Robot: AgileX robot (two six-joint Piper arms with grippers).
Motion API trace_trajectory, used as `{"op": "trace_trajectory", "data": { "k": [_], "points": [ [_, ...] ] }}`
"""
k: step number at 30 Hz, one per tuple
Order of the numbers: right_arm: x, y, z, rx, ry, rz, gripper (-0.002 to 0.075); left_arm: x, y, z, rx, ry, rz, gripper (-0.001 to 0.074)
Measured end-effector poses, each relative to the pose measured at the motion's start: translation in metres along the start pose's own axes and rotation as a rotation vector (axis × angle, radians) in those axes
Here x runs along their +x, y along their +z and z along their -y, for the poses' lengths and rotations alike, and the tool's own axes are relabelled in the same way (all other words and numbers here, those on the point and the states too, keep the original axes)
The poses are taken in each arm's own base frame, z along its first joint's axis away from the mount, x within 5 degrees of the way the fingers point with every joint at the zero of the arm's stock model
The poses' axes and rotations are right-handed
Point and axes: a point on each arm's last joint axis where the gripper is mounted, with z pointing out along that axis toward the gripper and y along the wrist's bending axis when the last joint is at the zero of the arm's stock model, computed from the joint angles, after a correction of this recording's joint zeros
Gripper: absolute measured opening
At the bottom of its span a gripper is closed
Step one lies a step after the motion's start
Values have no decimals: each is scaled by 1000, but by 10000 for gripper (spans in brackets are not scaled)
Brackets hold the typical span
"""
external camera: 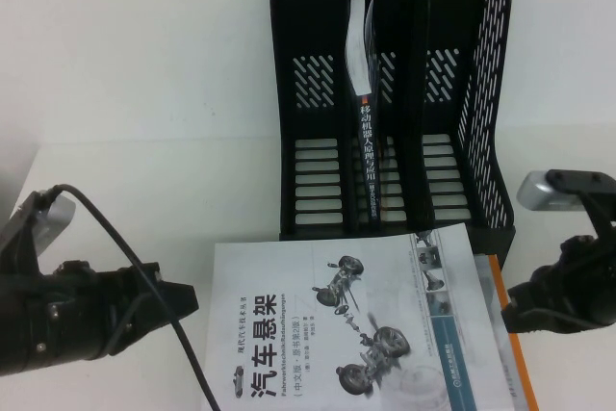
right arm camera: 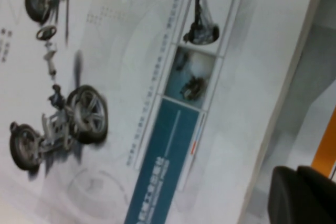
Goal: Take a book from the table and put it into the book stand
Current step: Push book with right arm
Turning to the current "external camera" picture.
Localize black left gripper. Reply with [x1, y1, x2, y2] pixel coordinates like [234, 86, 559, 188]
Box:
[45, 261, 200, 364]

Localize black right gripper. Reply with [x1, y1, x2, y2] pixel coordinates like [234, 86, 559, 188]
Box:
[500, 222, 616, 334]

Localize white car suspension book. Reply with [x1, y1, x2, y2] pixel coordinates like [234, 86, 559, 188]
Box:
[200, 222, 519, 411]

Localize orange edged ROS2 book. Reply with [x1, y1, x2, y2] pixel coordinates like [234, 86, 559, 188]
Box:
[474, 252, 539, 411]

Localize black spine robot book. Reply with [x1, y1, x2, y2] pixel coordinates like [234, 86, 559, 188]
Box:
[345, 0, 386, 230]

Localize black plastic book stand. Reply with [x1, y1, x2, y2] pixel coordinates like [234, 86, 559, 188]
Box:
[269, 0, 517, 270]

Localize black left camera cable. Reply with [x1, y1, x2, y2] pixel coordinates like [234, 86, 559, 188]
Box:
[45, 183, 225, 411]

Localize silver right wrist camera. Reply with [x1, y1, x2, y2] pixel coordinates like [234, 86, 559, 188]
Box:
[517, 170, 586, 213]

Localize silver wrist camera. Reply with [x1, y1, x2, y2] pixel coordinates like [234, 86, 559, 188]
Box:
[36, 196, 77, 253]
[517, 170, 586, 213]

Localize black right camera bracket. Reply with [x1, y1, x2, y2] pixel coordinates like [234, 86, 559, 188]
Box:
[548, 168, 615, 244]

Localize black camera bracket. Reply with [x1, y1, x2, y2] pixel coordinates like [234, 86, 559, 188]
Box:
[548, 168, 615, 244]
[0, 192, 54, 282]

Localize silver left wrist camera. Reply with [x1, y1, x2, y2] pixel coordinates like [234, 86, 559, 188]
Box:
[36, 196, 77, 253]

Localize black left camera bracket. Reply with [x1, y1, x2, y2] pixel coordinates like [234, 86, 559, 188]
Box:
[0, 192, 54, 282]

